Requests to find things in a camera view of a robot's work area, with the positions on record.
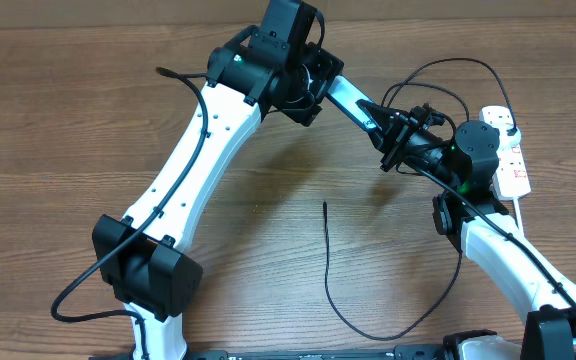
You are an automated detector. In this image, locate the Samsung Galaxy smartphone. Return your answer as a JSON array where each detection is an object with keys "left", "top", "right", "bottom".
[{"left": 326, "top": 75, "right": 376, "bottom": 133}]

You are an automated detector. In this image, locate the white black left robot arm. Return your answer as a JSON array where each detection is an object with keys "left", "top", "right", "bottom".
[{"left": 92, "top": 1, "right": 343, "bottom": 359}]

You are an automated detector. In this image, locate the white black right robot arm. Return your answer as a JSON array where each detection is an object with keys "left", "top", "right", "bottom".
[{"left": 357, "top": 99, "right": 576, "bottom": 359}]

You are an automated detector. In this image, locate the white charger plug adapter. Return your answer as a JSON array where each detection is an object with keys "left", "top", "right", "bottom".
[{"left": 498, "top": 124, "right": 522, "bottom": 151}]

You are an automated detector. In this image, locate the white power strip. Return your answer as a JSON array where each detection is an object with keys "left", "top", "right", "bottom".
[{"left": 478, "top": 105, "right": 531, "bottom": 201}]

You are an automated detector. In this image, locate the black charger cable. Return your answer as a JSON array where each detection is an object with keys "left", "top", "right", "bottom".
[{"left": 322, "top": 57, "right": 520, "bottom": 342}]

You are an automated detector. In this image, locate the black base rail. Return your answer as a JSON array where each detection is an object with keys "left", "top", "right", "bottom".
[{"left": 87, "top": 329, "right": 529, "bottom": 360}]

